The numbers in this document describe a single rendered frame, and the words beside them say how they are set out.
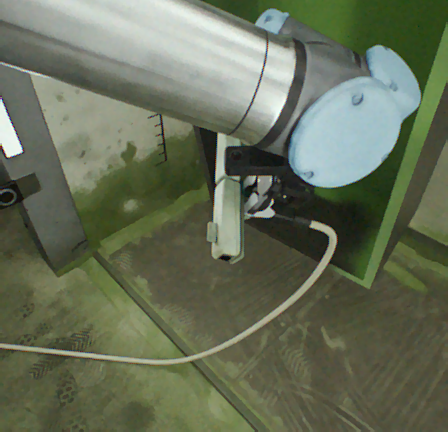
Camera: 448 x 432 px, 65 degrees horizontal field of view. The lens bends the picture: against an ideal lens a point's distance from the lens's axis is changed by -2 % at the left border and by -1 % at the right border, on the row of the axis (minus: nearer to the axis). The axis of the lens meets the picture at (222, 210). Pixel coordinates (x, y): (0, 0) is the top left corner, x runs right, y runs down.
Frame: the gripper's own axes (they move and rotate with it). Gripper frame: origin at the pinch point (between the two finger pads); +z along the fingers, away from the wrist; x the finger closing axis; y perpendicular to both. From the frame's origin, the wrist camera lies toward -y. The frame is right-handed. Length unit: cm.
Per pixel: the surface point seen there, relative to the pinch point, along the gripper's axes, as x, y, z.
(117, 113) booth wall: 67, -24, 63
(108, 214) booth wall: 40, -16, 102
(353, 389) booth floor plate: -30, 70, 48
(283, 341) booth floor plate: -14, 52, 63
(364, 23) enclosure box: 49, 25, -18
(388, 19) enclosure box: 47, 28, -23
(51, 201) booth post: 33, -40, 87
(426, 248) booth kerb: 30, 120, 43
